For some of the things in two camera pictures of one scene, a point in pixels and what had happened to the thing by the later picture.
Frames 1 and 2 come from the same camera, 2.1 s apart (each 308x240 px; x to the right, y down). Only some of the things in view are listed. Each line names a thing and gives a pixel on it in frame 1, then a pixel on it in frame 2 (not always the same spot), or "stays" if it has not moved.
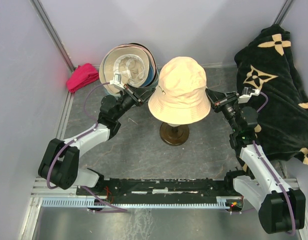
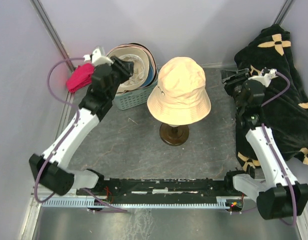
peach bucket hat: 181,96 stays
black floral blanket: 269,63 stays
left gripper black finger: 144,93 to 129,67
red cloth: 83,75 stays
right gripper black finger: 216,96 to 225,74
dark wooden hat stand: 174,136 stays
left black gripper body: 134,98 to 120,73
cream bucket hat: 132,64 stays
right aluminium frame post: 283,12 stays
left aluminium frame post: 53,34 stays
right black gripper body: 219,105 to 234,87
